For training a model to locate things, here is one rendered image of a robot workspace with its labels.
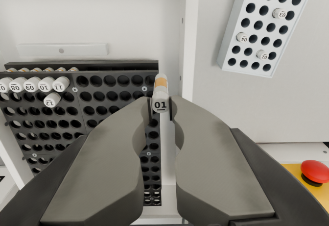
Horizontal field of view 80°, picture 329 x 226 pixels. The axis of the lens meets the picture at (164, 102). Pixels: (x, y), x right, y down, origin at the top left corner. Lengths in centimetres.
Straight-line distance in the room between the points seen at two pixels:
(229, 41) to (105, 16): 17
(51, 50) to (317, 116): 48
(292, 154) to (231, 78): 23
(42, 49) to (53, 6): 5
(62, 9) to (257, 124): 39
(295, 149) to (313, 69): 19
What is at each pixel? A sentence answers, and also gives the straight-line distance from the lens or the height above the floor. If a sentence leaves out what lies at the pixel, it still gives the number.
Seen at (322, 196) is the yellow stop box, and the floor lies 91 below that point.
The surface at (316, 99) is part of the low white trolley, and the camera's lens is 48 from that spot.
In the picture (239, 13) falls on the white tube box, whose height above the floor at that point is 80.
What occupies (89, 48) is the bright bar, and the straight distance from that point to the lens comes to 26.
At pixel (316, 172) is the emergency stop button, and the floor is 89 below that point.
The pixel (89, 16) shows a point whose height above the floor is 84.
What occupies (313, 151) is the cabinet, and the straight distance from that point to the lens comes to 56.
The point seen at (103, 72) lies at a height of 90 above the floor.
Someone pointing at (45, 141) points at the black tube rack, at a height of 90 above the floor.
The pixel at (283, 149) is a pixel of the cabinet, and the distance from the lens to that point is 52.
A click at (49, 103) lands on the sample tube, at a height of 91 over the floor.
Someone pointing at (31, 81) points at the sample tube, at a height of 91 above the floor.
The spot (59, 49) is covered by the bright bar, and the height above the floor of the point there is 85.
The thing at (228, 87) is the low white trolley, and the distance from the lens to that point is 38.
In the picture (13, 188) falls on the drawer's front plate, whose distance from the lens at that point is 46.
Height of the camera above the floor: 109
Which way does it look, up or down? 60 degrees down
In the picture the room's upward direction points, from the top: 179 degrees clockwise
